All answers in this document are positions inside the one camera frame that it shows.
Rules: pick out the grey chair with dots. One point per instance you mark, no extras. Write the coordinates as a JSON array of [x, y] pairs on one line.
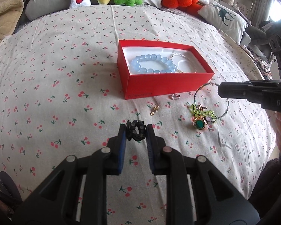
[[253, 39]]

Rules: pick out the white deer print pillow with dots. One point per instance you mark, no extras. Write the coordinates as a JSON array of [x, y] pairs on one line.
[[224, 18]]

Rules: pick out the black hair claw clip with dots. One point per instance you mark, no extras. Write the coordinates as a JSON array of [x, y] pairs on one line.
[[142, 134]]

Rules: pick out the red cardboard box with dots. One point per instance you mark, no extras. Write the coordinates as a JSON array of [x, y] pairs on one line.
[[166, 84]]

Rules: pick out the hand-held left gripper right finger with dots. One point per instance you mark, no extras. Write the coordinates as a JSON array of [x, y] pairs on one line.
[[151, 150]]

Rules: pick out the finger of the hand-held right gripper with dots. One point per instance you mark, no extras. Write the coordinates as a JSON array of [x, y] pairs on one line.
[[238, 91]]

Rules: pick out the dark fleece clothing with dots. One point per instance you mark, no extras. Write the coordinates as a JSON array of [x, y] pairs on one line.
[[274, 187]]

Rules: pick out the red-orange plush toy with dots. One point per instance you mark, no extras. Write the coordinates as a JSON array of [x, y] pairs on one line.
[[178, 0]]

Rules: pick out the beige quilted blanket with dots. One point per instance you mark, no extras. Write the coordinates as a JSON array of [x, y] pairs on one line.
[[7, 16]]

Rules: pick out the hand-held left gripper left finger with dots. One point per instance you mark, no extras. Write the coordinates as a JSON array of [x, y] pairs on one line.
[[121, 150]]

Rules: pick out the small gold pendant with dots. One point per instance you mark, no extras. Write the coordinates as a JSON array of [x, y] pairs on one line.
[[155, 109]]

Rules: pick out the grey pillow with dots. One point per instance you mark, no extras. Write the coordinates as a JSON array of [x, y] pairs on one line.
[[49, 0]]

